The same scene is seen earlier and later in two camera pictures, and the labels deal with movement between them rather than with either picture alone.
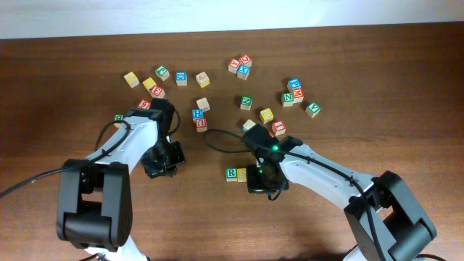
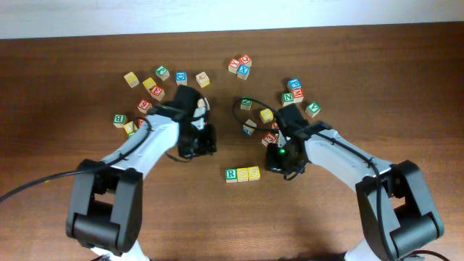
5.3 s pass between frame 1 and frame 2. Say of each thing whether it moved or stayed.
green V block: stayed
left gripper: moved
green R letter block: stayed
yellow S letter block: stayed
